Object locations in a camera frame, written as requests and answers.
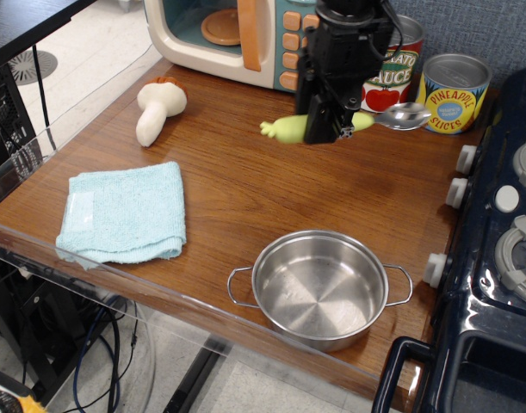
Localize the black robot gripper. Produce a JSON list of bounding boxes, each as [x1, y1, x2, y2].
[[296, 16, 393, 145]]

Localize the yellow handled ice cream scoop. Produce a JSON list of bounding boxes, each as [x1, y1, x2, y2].
[[259, 102, 431, 144]]

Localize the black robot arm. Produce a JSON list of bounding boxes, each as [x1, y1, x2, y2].
[[295, 0, 404, 145]]

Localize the tomato sauce can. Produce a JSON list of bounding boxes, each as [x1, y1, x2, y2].
[[362, 15, 425, 113]]

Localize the toy microwave oven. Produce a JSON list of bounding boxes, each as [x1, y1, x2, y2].
[[144, 0, 319, 92]]

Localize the pineapple slices can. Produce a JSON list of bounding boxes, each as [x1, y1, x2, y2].
[[416, 53, 492, 135]]

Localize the plush mushroom toy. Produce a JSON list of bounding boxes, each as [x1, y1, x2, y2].
[[136, 77, 188, 147]]

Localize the stainless steel pot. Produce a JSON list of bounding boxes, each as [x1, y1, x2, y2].
[[247, 230, 392, 353]]

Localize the light blue folded towel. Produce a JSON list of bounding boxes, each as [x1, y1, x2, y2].
[[56, 162, 187, 270]]

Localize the dark blue toy stove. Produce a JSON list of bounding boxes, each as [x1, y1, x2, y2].
[[373, 69, 526, 412]]

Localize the black desk at left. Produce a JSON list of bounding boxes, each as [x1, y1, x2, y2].
[[0, 0, 98, 74]]

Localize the clear acrylic table guard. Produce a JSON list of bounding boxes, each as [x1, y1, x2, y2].
[[0, 60, 381, 386]]

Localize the floor cables under table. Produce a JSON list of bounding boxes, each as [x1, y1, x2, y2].
[[21, 296, 156, 413]]

